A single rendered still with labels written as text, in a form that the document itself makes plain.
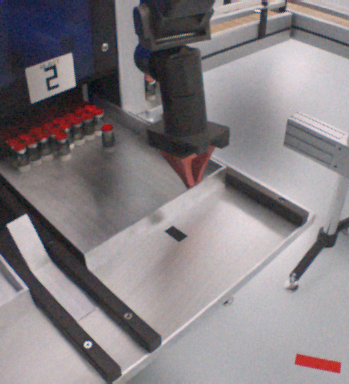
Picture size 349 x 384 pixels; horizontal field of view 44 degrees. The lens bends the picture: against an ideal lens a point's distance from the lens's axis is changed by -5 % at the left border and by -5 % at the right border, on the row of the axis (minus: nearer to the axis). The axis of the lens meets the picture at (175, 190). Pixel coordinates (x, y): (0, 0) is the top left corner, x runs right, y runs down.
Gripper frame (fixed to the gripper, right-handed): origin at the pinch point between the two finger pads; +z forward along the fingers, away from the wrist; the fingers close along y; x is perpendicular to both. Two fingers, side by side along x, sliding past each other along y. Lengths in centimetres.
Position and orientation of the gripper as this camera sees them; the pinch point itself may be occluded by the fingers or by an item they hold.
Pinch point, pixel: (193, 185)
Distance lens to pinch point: 64.6
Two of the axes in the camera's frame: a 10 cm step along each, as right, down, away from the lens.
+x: -7.1, 4.4, -5.4
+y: -6.9, -3.2, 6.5
